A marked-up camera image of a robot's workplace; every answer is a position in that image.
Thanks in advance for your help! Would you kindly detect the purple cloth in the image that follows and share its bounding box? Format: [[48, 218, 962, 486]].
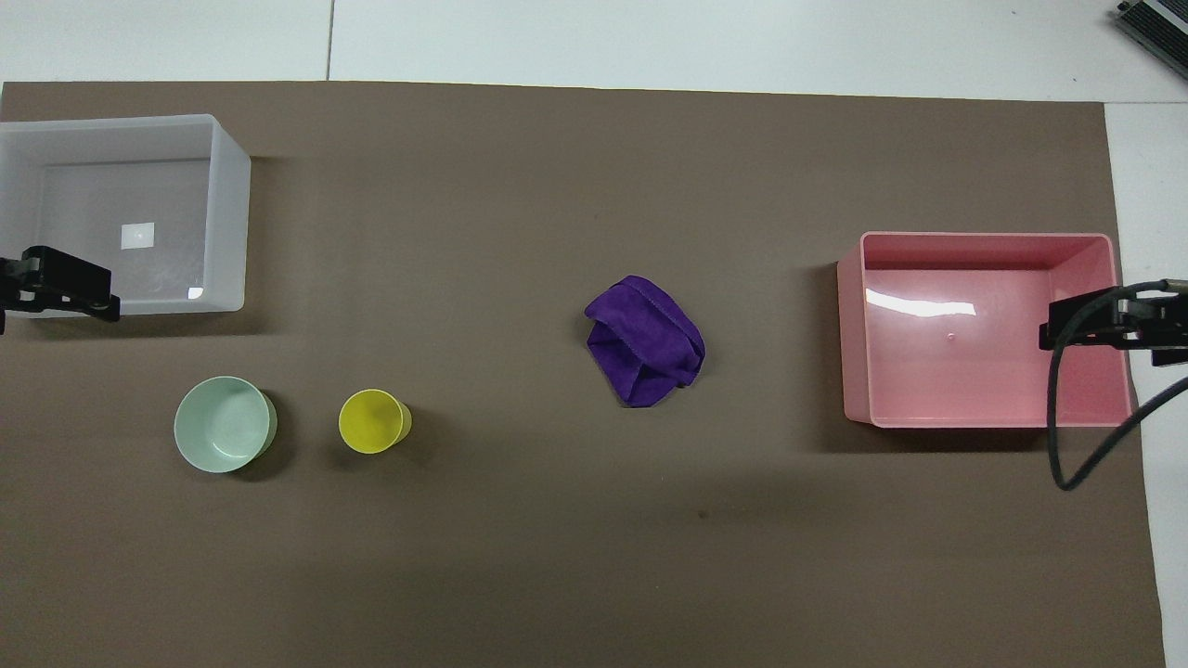
[[584, 275, 706, 409]]

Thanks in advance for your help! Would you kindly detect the yellow plastic cup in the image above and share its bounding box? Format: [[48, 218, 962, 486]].
[[338, 388, 413, 455]]

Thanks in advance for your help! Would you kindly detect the pink plastic bin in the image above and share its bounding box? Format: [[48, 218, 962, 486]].
[[837, 231, 1139, 430]]

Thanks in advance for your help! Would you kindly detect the pale green bowl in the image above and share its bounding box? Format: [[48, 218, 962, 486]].
[[174, 375, 278, 474]]

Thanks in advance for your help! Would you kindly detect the translucent white plastic bin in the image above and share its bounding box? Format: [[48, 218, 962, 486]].
[[0, 114, 252, 317]]

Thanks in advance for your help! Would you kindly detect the black cable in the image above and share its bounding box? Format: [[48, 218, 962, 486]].
[[1046, 278, 1188, 492]]

